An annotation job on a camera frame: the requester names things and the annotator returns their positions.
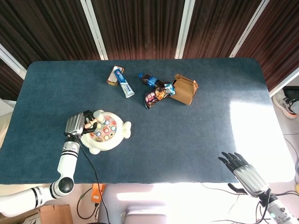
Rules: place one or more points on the white curtain frame post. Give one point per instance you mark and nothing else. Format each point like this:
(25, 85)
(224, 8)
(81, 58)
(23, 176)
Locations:
(11, 60)
(94, 30)
(248, 30)
(184, 30)
(283, 82)

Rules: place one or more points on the small red brown carton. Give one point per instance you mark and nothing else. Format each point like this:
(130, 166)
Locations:
(111, 80)

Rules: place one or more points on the dark snack bag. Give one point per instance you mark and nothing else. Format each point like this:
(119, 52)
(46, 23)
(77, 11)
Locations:
(153, 96)

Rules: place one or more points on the dark brown pleated curtain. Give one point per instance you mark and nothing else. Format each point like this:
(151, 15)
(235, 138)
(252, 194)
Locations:
(142, 25)

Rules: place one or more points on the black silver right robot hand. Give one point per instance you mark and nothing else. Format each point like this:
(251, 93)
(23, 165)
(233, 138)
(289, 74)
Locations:
(252, 178)

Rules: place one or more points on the white grey orange sneaker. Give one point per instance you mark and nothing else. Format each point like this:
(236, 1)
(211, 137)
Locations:
(286, 105)

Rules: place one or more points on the orange device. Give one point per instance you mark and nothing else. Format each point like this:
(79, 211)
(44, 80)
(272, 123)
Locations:
(95, 196)

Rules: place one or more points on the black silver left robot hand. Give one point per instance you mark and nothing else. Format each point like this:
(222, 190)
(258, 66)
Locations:
(74, 124)

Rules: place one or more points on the white whack-a-mole toy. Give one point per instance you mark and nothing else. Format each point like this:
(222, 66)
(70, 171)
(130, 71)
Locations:
(116, 140)

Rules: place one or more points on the grey robot torso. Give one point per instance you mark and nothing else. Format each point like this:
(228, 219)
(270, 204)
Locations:
(144, 217)

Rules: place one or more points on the blue table cloth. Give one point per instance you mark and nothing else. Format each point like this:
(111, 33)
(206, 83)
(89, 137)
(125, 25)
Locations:
(163, 151)

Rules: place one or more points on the small wooden toy mallet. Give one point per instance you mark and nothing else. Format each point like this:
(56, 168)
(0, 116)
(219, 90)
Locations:
(97, 115)

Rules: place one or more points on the blue white toothpaste tube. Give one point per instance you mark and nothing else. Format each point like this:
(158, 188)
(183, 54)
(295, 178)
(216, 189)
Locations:
(125, 86)

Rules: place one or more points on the brown cardboard floor box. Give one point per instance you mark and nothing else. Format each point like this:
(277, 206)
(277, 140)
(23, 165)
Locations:
(56, 214)

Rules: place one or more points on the cola bottle blue label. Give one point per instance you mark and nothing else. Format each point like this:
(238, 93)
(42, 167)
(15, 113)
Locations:
(150, 80)

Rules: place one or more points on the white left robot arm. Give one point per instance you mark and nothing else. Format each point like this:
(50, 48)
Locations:
(66, 165)

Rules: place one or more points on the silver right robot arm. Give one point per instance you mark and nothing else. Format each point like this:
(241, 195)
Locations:
(280, 213)

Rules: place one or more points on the brown cardboard gable box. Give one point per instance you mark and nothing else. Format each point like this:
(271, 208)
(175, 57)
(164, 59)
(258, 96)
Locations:
(184, 91)

